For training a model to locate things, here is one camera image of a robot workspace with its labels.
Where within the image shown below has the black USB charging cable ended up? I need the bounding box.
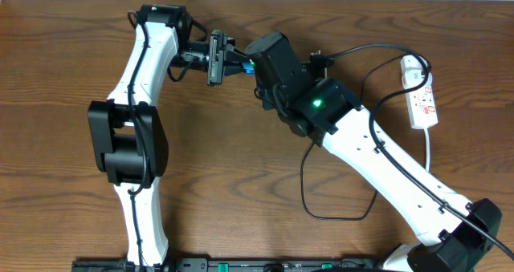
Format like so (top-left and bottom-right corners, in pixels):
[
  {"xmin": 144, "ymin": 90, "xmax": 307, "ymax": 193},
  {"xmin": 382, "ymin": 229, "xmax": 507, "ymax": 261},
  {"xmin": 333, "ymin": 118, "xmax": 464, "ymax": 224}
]
[{"xmin": 300, "ymin": 51, "xmax": 433, "ymax": 221}]

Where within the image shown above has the blue Galaxy smartphone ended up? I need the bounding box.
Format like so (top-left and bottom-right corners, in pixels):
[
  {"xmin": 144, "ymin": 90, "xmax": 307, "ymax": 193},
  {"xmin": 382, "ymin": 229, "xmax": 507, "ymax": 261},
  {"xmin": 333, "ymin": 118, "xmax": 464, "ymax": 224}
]
[{"xmin": 242, "ymin": 61, "xmax": 255, "ymax": 75}]

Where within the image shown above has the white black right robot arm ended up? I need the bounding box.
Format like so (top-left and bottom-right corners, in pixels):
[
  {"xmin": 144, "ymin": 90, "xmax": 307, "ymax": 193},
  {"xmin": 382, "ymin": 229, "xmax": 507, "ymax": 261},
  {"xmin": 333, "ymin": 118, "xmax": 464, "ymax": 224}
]
[{"xmin": 245, "ymin": 32, "xmax": 502, "ymax": 271}]

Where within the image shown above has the white power strip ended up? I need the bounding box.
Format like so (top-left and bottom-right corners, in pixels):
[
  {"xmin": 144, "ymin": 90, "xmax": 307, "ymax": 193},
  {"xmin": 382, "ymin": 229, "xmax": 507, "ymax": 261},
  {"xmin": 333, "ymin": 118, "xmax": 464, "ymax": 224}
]
[{"xmin": 400, "ymin": 55, "xmax": 439, "ymax": 129}]

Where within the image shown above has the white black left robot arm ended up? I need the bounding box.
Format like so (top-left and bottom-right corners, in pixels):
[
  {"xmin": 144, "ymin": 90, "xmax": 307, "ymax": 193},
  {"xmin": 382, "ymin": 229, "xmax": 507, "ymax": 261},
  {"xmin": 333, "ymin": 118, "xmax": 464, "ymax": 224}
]
[{"xmin": 71, "ymin": 4, "xmax": 254, "ymax": 271}]

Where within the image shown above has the white power strip cord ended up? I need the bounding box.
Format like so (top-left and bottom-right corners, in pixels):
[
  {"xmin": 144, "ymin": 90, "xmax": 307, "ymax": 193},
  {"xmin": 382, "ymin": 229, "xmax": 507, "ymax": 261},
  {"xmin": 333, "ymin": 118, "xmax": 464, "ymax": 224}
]
[{"xmin": 423, "ymin": 128, "xmax": 431, "ymax": 173}]

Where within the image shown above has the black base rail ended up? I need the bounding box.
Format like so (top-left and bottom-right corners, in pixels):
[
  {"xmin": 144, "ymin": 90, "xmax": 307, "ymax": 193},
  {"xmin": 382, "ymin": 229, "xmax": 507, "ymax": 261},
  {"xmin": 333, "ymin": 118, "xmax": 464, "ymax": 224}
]
[{"xmin": 71, "ymin": 258, "xmax": 381, "ymax": 272}]

